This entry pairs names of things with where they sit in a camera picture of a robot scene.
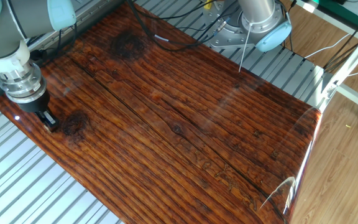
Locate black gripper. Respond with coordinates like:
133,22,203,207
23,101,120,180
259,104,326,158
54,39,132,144
17,90,61,133

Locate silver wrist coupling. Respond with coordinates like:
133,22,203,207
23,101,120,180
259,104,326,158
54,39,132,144
0,63,48,105

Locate glossy wood-print table mat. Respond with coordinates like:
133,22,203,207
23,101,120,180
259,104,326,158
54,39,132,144
0,0,323,224

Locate silver robot mounting plate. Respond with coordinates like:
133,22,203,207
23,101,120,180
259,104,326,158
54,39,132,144
206,9,257,50

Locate white table bar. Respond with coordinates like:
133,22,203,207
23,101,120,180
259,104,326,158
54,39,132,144
295,0,358,47

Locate green board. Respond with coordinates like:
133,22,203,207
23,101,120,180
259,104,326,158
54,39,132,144
311,0,358,32

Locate white wrist mount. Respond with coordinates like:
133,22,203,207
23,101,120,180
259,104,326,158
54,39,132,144
0,40,32,97

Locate black cable with grey tag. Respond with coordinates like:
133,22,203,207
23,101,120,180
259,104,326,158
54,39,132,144
126,0,232,52

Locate white cable tie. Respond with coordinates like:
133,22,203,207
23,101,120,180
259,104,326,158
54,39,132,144
237,22,254,74

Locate black cable bundle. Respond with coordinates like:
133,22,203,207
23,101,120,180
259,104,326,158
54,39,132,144
321,9,358,72

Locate aluminium frame post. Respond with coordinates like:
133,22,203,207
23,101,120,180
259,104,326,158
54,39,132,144
320,21,358,108

